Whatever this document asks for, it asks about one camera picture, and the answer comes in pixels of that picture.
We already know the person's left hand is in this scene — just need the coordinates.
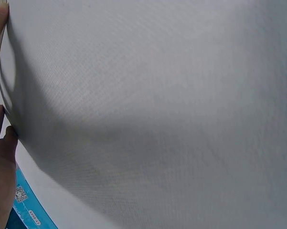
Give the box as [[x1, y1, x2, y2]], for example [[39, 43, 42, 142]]
[[0, 4, 19, 229]]

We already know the white box with blue label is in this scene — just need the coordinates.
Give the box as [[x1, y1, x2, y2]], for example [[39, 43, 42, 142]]
[[0, 0, 117, 229]]

